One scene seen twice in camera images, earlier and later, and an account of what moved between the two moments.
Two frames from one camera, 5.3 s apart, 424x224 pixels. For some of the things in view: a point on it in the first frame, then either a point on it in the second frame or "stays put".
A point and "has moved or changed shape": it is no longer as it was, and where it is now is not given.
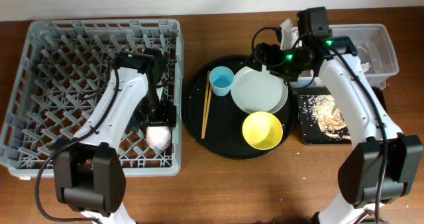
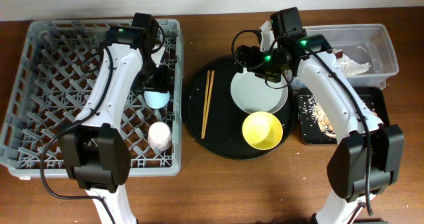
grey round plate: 259,91 stays put
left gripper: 167,116 to 161,82
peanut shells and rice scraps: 328,116 stays put
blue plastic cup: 221,78 has moved or changed shape
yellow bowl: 262,130 stays put
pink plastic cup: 158,136 stays put
